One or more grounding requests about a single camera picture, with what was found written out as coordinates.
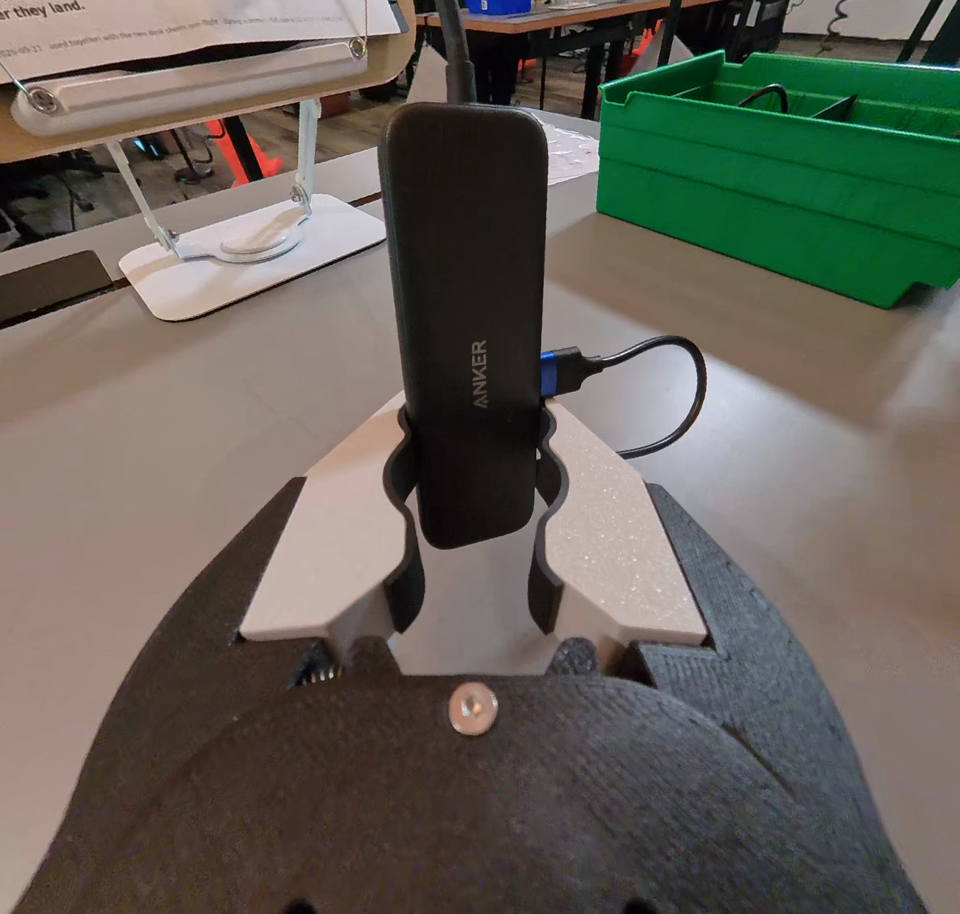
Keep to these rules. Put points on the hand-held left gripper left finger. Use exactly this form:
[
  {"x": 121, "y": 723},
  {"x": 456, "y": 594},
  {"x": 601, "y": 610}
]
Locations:
[{"x": 322, "y": 554}]

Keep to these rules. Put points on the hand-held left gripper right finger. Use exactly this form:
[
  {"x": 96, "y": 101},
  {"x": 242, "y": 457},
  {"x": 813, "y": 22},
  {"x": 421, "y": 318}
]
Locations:
[{"x": 622, "y": 554}]

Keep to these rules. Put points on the black usb hub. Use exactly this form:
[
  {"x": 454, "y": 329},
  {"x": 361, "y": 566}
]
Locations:
[{"x": 465, "y": 292}]

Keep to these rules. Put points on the green plastic bin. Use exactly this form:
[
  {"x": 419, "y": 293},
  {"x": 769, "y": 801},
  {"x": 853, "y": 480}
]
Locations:
[{"x": 750, "y": 202}]

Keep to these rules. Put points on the grey desk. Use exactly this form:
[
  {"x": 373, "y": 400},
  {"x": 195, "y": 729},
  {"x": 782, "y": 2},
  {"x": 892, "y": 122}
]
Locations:
[{"x": 787, "y": 479}]

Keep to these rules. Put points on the orange plastic object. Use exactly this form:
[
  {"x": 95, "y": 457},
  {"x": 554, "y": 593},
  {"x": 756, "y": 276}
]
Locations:
[{"x": 255, "y": 157}]

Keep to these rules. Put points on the wooden workbench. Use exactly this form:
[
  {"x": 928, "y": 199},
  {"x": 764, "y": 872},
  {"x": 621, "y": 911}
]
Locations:
[{"x": 600, "y": 8}]

